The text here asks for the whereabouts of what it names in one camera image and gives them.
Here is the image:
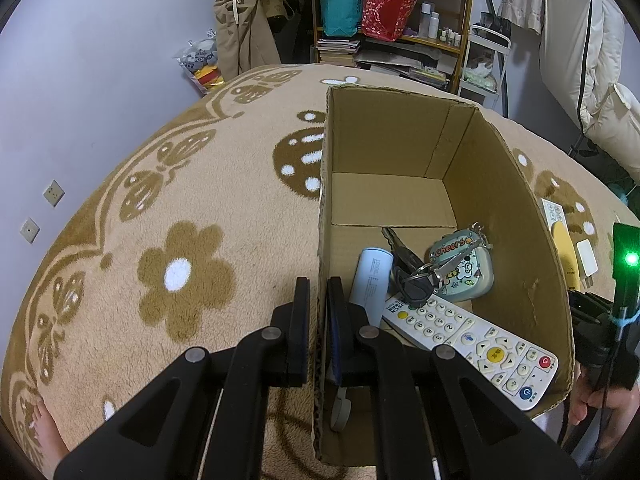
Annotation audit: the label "dark hanging clothes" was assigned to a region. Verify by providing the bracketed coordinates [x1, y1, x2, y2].
[262, 0, 316, 66]

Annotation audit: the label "teal bag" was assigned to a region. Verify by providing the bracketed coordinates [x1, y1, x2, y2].
[319, 0, 364, 38]

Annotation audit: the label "white power adapter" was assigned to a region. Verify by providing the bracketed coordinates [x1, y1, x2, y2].
[575, 240, 599, 286]

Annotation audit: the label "white trolley cart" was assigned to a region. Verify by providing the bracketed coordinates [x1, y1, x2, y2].
[457, 22, 512, 111]

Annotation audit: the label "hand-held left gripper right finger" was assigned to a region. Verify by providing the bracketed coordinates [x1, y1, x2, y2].
[326, 276, 583, 480]

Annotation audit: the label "yellow oval object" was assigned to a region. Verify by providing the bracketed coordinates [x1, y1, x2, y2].
[550, 222, 581, 291]

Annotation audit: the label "green cartoon pouch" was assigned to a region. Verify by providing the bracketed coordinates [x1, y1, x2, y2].
[425, 222, 496, 303]

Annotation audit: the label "blue round device grey strap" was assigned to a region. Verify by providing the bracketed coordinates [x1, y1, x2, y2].
[327, 370, 352, 432]

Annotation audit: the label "cardboard box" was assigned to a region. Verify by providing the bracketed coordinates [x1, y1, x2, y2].
[312, 85, 576, 466]

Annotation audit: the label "red patterned bag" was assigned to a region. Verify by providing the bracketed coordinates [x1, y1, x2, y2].
[362, 0, 421, 43]

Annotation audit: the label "wooden shelf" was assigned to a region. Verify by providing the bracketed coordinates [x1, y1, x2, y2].
[310, 0, 476, 96]

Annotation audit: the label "beige flower printed blanket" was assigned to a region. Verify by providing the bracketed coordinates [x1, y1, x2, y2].
[0, 64, 640, 480]

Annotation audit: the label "bunch of keys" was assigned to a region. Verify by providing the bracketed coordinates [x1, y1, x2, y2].
[381, 226, 481, 309]

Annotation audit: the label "pile of papers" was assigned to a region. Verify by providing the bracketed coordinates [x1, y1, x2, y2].
[356, 42, 451, 92]

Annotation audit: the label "black rack legs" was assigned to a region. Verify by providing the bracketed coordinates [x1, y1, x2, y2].
[567, 132, 631, 186]

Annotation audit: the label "stack of books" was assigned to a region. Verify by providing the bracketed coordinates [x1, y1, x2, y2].
[315, 38, 361, 67]

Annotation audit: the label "person's right hand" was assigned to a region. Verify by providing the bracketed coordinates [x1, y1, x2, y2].
[569, 360, 640, 467]

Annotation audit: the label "person's bare foot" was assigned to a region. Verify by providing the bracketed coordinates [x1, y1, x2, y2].
[31, 402, 66, 478]

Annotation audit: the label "beige hanging coat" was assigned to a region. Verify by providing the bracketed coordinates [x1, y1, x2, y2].
[210, 0, 281, 81]

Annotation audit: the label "green tissue pack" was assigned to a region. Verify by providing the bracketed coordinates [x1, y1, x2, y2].
[462, 74, 500, 93]

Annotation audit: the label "light blue power bank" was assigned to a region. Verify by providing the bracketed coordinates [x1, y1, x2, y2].
[348, 246, 394, 328]

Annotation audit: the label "large white remote control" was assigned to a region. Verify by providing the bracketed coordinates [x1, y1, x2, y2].
[382, 294, 559, 412]

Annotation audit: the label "bag of plush toys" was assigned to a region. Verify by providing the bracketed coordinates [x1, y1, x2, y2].
[176, 37, 223, 96]

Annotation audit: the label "small white remote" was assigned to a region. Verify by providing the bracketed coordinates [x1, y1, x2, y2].
[540, 197, 568, 226]

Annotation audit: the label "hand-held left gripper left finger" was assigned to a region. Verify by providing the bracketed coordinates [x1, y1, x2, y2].
[54, 276, 312, 480]

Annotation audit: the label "white down jacket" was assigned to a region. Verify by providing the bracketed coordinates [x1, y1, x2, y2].
[539, 0, 640, 181]

